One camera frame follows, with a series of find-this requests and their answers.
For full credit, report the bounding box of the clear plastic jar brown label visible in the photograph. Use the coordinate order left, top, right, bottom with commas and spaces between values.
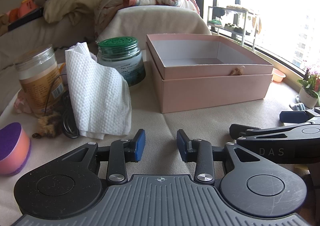
14, 45, 65, 116

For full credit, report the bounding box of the beige sofa throw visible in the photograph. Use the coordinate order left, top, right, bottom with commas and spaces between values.
97, 5, 211, 46

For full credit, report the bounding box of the purple pink sponge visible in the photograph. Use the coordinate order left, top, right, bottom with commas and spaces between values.
0, 122, 31, 176

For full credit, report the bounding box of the black coiled cable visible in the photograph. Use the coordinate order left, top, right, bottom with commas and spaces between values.
44, 72, 81, 139

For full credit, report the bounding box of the brown furry toy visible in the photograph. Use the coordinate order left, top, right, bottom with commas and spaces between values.
32, 112, 62, 139

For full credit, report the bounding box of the white metal shelf rack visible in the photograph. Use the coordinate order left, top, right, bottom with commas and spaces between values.
207, 6, 261, 50

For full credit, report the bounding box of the orange pig plush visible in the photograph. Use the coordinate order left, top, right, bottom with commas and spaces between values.
7, 0, 39, 23

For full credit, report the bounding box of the beige cushion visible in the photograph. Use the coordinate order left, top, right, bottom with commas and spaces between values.
43, 0, 102, 26

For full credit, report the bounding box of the potted pink flower plant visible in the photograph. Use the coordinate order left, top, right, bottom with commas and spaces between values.
297, 68, 319, 109

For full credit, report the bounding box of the pink plastic basin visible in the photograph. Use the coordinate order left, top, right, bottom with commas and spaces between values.
272, 68, 286, 83

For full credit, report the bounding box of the green lid glass jar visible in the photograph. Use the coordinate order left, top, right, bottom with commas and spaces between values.
97, 37, 146, 87

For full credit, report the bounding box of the white paper towel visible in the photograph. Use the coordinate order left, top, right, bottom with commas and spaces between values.
65, 42, 132, 139

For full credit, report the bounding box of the pink cardboard box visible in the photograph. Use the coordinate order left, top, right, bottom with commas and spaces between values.
146, 34, 273, 113

